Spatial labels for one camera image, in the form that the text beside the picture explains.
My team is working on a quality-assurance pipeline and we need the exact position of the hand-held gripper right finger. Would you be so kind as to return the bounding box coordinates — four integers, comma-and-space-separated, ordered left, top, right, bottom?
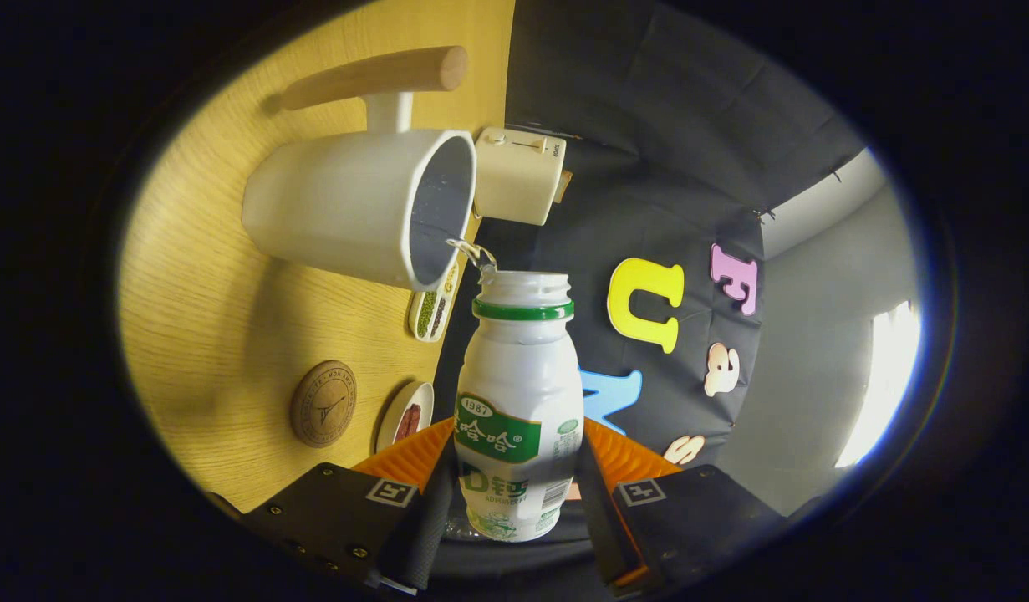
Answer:
574, 416, 787, 596

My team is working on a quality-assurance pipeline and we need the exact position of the wooden table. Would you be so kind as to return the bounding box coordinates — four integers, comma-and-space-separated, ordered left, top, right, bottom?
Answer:
117, 0, 517, 515

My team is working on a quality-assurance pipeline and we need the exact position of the cream toaster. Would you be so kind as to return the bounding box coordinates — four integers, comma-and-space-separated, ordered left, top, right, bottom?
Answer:
474, 127, 568, 227

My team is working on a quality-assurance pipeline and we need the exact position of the black backdrop cloth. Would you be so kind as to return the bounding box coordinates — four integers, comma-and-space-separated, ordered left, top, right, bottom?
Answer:
435, 0, 866, 586

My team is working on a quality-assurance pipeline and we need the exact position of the round white plate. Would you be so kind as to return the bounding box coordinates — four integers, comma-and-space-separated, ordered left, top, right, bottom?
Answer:
375, 381, 436, 453

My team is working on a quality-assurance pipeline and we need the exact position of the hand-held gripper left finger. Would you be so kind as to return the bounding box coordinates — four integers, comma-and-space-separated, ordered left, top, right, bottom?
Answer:
209, 416, 458, 596

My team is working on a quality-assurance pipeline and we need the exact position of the white divided bean dish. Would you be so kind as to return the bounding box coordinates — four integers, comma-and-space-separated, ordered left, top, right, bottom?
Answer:
408, 259, 461, 344

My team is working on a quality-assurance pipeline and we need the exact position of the white cup with wooden handle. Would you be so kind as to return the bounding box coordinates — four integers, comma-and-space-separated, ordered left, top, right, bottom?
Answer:
242, 46, 479, 293

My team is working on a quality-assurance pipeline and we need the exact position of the round cork coaster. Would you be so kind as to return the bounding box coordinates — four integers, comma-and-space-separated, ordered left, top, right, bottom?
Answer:
290, 360, 358, 449

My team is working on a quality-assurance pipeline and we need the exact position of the white juice bottle green label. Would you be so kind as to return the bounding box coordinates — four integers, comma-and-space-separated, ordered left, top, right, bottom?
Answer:
453, 269, 585, 543

